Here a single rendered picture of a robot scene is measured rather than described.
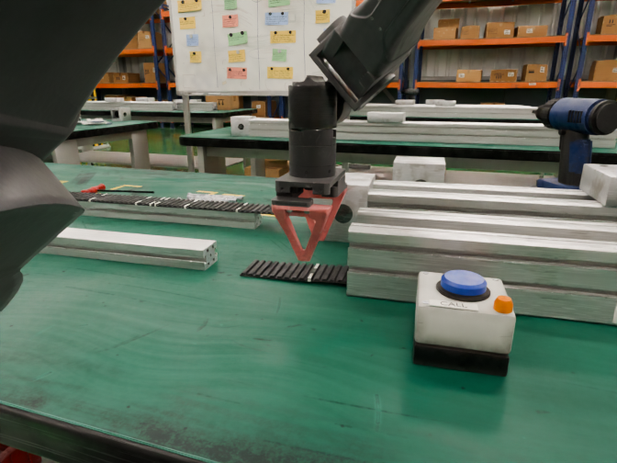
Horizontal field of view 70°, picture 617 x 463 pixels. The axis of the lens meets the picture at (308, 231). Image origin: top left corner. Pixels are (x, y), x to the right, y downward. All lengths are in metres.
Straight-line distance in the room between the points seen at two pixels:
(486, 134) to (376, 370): 1.76
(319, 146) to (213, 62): 3.34
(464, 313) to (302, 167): 0.24
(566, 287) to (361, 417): 0.28
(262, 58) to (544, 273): 3.28
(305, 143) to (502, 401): 0.32
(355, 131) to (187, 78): 2.12
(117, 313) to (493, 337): 0.39
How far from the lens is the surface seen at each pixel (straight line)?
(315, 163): 0.52
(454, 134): 2.10
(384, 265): 0.51
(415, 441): 0.35
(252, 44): 3.68
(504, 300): 0.40
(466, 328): 0.41
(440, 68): 11.00
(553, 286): 0.55
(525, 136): 2.13
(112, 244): 0.69
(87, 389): 0.43
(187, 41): 3.95
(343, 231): 0.71
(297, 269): 0.59
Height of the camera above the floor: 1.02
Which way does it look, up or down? 18 degrees down
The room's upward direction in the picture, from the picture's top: straight up
